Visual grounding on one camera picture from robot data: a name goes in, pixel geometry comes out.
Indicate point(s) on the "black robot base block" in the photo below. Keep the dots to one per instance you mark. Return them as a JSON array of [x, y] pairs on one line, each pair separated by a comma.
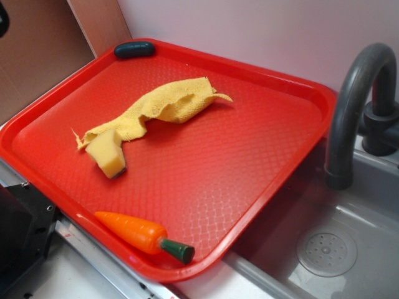
[[27, 221]]

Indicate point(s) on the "yellow green-backed sponge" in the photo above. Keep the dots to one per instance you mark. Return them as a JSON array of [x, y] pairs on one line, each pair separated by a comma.
[[106, 150]]

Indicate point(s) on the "red plastic tray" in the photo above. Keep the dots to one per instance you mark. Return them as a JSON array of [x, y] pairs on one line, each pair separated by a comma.
[[204, 180]]

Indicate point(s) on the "yellow cloth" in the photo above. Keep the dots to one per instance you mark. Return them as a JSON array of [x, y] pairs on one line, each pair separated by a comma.
[[175, 102]]

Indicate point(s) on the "orange toy carrot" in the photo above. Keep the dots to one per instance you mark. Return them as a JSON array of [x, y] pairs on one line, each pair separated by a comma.
[[144, 235]]

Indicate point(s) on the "dark green oval object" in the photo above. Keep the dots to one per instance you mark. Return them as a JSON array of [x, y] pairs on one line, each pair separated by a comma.
[[134, 49]]

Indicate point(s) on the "grey toy sink basin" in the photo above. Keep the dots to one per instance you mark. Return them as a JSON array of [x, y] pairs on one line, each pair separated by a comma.
[[311, 241]]

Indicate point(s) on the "grey toy faucet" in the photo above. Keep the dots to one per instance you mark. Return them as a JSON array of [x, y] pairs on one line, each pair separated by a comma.
[[366, 106]]

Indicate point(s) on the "brown cardboard panel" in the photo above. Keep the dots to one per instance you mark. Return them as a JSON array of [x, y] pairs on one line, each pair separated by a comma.
[[46, 41]]

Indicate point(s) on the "aluminium rail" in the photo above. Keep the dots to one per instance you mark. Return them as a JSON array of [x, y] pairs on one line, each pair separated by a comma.
[[127, 282]]

